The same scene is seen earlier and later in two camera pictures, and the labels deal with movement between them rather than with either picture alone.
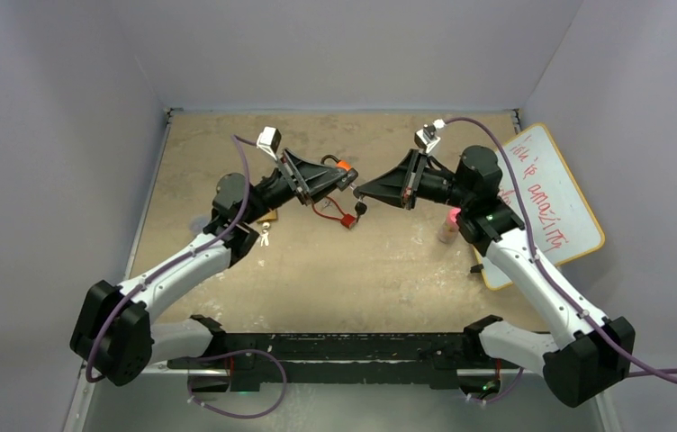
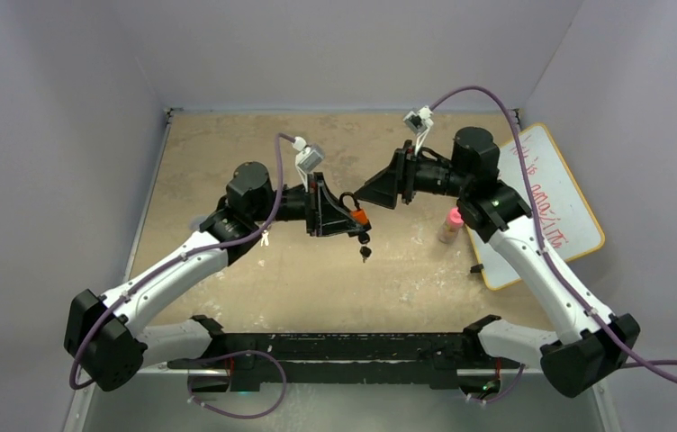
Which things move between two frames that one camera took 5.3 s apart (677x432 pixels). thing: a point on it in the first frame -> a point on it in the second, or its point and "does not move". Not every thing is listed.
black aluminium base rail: [443, 361] does not move
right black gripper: [399, 187] does not move
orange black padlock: [351, 174] -> [357, 215]
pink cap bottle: [448, 231] does not move
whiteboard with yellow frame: [556, 217] does not move
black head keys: [360, 208] -> [364, 238]
